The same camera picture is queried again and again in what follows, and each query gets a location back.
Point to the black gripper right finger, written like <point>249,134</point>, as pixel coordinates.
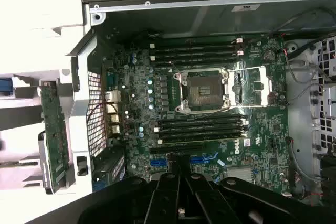
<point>210,203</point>

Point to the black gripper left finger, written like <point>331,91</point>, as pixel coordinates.
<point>160,203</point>

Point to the blue expansion slot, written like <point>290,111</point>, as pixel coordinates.
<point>158,162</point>

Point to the silver finned chipset heatsink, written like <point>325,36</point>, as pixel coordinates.
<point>240,174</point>

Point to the black expansion slot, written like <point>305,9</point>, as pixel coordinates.
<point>162,149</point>

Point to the black RAM slot white latch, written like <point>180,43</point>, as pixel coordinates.
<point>202,126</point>
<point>195,43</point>
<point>202,139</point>
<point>195,55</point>

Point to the green Dell motherboard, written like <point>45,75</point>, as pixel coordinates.
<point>262,134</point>

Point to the silver rear port block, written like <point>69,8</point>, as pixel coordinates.
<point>112,108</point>
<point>114,118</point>
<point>113,96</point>
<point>115,129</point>

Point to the black case latch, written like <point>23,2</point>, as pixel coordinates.
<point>82,165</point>

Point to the thin metal locking lever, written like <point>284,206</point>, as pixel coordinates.
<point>257,106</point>
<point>244,69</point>

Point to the metal CPU socket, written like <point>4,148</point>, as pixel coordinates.
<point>203,90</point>

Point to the silver socket cover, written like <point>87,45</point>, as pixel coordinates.
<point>264,85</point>

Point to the blue rear port connector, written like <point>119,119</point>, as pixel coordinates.
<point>110,79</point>

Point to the round coin battery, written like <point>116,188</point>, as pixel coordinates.
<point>269,55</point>

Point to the silver perforated disk bay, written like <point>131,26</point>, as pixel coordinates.
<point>328,95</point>

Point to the white parts rack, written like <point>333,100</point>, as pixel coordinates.
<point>23,93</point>

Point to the silver open PC case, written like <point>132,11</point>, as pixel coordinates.
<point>183,22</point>

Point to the blue plastic part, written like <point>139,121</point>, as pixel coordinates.
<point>5,86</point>

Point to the white label sticker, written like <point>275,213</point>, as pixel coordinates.
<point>246,8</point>

